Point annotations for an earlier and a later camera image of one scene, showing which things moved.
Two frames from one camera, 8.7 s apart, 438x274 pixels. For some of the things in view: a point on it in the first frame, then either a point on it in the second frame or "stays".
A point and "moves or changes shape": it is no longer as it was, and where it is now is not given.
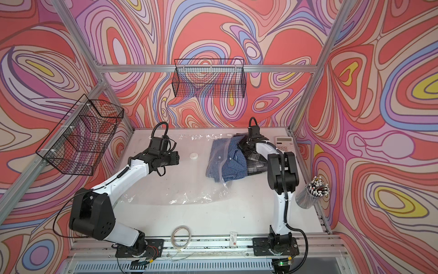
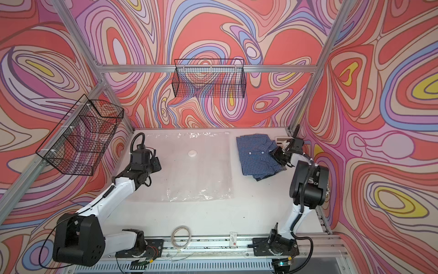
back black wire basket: x=209 y=77 stays
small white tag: x=232 y=239 stays
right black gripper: x=240 y=143 → x=276 y=155
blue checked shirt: x=228 y=160 moves or changes shape
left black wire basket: x=78 y=142 stays
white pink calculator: x=284 y=143 stays
